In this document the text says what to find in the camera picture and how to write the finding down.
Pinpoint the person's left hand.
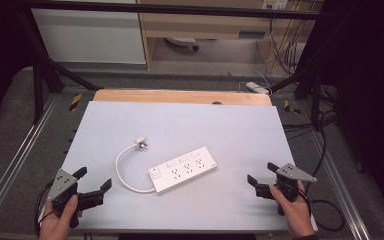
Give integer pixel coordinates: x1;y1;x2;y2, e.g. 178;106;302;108
38;194;82;240

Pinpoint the chair base with wheel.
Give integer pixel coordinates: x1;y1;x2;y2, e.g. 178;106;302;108
163;36;201;52

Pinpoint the bundle of hanging cables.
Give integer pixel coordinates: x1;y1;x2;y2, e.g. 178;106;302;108
267;18;310;76

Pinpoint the wall outlet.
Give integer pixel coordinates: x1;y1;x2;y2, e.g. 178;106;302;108
260;0;290;11

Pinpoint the aluminium rail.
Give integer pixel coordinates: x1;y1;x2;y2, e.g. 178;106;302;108
304;128;372;240
0;94;60;228

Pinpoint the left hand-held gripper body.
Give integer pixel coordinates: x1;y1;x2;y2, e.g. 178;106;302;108
46;168;87;230

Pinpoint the white plug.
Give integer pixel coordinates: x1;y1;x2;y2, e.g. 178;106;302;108
134;136;149;151

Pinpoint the yellow black tape marker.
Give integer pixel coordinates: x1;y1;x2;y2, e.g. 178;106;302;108
282;99;302;116
68;93;83;113

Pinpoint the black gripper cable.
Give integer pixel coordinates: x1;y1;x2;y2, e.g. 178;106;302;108
298;109;346;233
33;179;56;236

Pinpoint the black metal frame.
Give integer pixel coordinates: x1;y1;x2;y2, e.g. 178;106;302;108
13;0;358;132

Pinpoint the white cabinet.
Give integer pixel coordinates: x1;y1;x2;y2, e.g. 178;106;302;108
31;7;147;65

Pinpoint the bundle of floor cables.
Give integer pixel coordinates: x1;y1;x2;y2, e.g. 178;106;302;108
281;83;340;142

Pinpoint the wooden desk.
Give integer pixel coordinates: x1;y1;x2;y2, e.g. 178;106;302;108
136;0;325;73

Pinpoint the white power strip cable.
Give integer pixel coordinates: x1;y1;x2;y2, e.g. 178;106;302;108
114;142;157;195

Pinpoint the white floor power strip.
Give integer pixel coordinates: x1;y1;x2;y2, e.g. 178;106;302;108
245;81;271;96

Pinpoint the black curtain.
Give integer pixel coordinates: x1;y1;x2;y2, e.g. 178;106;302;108
313;0;384;228
0;0;38;134

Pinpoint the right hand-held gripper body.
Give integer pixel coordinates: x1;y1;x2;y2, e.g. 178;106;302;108
269;162;318;216

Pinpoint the wooden board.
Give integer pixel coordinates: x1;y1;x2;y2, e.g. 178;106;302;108
92;88;273;107

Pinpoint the white table board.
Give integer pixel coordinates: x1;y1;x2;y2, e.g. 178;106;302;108
61;100;319;234

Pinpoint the person's right hand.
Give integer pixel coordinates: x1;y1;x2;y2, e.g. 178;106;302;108
268;179;316;240

